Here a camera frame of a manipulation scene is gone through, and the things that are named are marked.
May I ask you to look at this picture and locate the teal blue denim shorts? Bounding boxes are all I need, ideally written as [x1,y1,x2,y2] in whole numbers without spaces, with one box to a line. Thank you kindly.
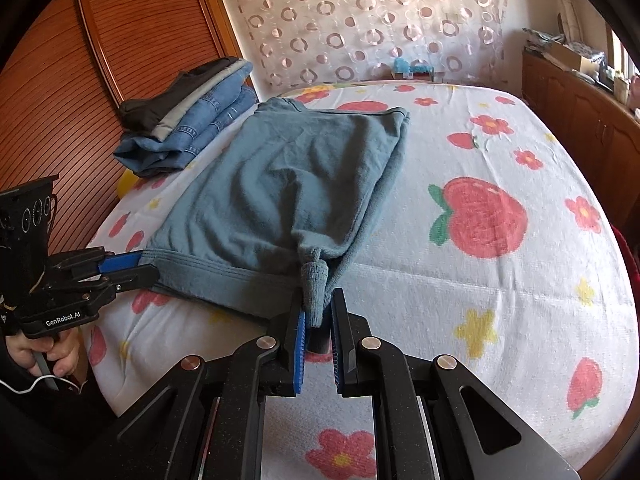
[142,98,410,328]

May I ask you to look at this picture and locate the person left hand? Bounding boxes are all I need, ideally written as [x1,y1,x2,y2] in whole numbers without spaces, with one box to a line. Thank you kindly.
[6,327,88,382]

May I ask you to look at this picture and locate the blue folded jeans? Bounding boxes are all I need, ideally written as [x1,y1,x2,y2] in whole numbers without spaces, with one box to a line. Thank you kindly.
[114,70,257,178]

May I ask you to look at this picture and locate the black folded pants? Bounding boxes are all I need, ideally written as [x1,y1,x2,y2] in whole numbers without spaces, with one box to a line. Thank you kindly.
[119,56,239,132]

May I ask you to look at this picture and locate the grey folded pants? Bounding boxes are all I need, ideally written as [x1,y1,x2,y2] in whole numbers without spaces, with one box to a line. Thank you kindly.
[150,58,254,142]

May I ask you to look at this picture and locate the white strawberry flower bedsheet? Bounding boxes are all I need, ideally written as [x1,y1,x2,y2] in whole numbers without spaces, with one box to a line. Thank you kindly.
[84,83,639,479]

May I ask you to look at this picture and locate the brown louvered wooden wardrobe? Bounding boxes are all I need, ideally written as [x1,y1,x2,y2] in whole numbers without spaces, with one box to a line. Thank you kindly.
[1,0,240,252]

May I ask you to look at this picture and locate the blue item on headboard box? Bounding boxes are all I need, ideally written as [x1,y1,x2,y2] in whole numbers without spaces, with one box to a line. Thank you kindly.
[392,58,434,81]

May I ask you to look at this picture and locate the pink circle pattern curtain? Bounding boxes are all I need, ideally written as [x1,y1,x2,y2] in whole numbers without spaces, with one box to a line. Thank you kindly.
[227,0,506,93]

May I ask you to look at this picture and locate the long wooden side cabinet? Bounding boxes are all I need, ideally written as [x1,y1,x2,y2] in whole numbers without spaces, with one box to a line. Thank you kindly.
[522,51,640,245]

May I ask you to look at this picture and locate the cardboard box on cabinet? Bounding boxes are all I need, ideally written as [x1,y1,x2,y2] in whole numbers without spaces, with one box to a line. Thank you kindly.
[546,42,604,75]

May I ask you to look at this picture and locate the white cup on cabinet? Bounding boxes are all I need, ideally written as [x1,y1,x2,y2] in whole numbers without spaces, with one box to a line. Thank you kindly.
[614,75,630,106]

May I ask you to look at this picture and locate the white patterned window drape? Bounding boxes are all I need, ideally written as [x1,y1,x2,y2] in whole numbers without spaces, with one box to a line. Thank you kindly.
[558,0,582,44]

